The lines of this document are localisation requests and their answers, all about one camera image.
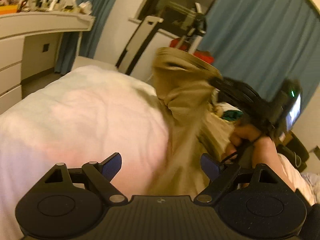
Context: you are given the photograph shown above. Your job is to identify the clutter items on dresser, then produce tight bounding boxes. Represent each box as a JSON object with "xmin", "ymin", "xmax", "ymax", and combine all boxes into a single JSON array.
[{"xmin": 1, "ymin": 0, "xmax": 92, "ymax": 15}]

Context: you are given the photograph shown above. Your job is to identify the black sofa chair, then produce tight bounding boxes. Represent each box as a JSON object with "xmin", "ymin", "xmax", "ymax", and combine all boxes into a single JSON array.
[{"xmin": 277, "ymin": 131, "xmax": 310, "ymax": 173}]

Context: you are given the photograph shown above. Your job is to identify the white exercise machine frame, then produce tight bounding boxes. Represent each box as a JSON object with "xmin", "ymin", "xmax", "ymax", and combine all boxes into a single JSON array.
[{"xmin": 116, "ymin": 2, "xmax": 207, "ymax": 75}]

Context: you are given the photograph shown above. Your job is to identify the red cloth item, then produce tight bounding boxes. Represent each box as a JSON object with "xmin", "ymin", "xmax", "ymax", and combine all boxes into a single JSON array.
[{"xmin": 169, "ymin": 38, "xmax": 215, "ymax": 64}]

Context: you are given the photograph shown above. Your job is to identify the camera with lit screen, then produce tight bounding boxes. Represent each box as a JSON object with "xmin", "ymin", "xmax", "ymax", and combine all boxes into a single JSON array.
[{"xmin": 270, "ymin": 79, "xmax": 302, "ymax": 140}]

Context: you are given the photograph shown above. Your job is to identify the large blue curtain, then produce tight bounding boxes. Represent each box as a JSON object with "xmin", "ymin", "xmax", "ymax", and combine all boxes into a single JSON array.
[{"xmin": 200, "ymin": 0, "xmax": 319, "ymax": 107}]

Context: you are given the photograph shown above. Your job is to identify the person right forearm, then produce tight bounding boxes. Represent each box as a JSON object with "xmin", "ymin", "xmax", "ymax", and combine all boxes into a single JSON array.
[{"xmin": 252, "ymin": 137, "xmax": 296, "ymax": 192}]

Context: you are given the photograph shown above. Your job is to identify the beige tan garment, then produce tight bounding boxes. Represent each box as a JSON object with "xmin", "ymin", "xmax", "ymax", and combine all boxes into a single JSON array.
[{"xmin": 148, "ymin": 47, "xmax": 234, "ymax": 197}]

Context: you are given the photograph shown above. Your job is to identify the white dresser desk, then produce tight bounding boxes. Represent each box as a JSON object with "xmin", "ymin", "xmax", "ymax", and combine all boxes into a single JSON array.
[{"xmin": 1, "ymin": 12, "xmax": 95, "ymax": 113}]

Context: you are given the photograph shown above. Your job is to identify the narrow blue curtain left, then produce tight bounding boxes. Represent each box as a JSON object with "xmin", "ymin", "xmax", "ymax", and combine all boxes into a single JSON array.
[{"xmin": 54, "ymin": 0, "xmax": 128, "ymax": 75}]

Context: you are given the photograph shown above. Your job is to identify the green garment in pile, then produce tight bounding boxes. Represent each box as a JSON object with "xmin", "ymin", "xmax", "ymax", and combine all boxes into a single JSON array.
[{"xmin": 221, "ymin": 110, "xmax": 243, "ymax": 122}]

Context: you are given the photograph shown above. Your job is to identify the person right hand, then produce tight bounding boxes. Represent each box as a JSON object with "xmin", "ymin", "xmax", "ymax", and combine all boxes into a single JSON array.
[{"xmin": 222, "ymin": 124, "xmax": 267, "ymax": 160}]

